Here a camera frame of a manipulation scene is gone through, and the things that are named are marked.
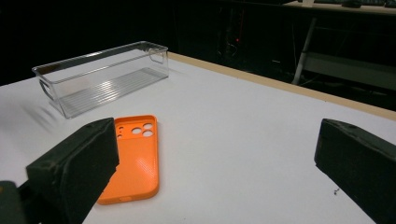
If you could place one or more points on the orange phone case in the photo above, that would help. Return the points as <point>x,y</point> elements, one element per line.
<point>140,168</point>

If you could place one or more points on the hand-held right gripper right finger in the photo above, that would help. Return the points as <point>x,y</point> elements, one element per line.
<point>358,165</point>

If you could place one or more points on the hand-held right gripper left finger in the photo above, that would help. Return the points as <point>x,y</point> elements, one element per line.
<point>77,168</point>

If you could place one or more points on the white table sheet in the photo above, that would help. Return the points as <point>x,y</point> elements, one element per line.
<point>233,140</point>

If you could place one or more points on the desk with white legs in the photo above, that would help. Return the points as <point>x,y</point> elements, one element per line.
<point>342,67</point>

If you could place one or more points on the clear plastic bin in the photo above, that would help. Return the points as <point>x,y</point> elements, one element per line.
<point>102,90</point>

